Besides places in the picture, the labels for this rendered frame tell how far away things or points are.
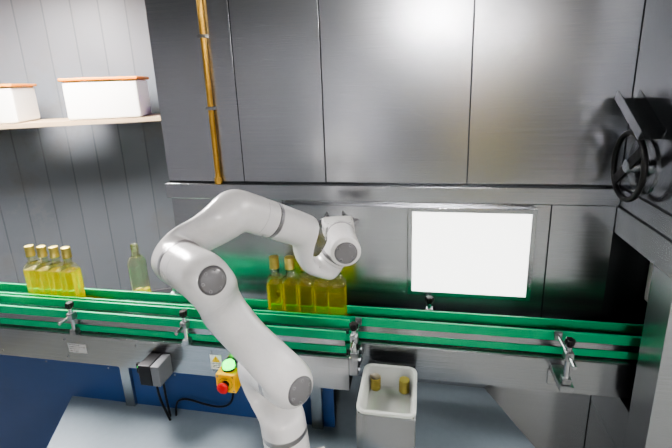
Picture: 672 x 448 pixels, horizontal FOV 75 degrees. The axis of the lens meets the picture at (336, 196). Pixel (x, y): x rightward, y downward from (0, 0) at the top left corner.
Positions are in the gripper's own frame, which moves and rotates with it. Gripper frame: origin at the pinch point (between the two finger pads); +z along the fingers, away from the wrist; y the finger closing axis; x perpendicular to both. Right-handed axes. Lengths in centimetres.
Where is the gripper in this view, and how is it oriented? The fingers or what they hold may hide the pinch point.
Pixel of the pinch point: (335, 216)
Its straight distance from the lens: 146.0
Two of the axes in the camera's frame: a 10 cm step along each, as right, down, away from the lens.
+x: -0.3, -9.7, -2.6
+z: -0.9, -2.6, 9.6
